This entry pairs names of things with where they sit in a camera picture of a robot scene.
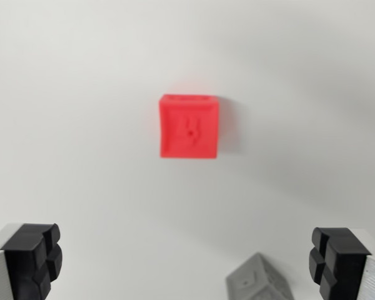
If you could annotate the gripper left finger with black rubber pad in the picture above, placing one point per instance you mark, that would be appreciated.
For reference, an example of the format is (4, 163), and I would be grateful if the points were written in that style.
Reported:
(22, 262)

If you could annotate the red studded cube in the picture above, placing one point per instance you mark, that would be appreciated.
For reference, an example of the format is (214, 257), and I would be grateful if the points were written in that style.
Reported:
(189, 128)

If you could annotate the grey studded cube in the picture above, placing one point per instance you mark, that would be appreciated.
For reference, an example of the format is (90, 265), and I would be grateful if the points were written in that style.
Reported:
(256, 281)

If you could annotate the gripper right finger with black rubber pad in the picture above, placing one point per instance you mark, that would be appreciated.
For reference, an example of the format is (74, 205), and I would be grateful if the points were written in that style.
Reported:
(343, 265)

